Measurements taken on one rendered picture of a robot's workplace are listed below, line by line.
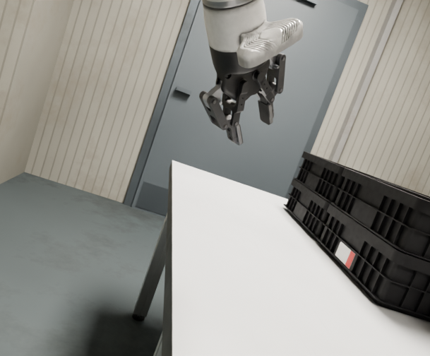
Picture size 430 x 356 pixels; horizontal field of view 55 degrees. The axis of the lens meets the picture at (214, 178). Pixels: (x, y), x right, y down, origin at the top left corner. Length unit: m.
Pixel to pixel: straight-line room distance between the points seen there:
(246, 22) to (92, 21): 3.00
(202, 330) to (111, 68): 3.01
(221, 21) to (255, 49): 0.06
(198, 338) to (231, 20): 0.36
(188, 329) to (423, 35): 3.67
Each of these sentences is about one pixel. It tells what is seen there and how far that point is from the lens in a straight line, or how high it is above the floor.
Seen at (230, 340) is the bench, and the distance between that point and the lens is 0.53.
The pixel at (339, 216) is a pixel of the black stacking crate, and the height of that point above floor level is 0.81.
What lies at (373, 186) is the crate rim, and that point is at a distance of 1.03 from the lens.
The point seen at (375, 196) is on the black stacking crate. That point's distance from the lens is 1.03.
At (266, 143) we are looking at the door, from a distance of 3.43.
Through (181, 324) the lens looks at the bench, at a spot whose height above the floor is 0.70.
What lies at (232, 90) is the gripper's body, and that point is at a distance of 0.55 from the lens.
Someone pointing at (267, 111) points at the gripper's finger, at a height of 0.98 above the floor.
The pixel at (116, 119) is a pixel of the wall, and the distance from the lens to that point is 3.40.
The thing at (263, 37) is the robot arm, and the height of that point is 1.04.
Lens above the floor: 0.95
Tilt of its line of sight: 8 degrees down
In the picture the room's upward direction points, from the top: 20 degrees clockwise
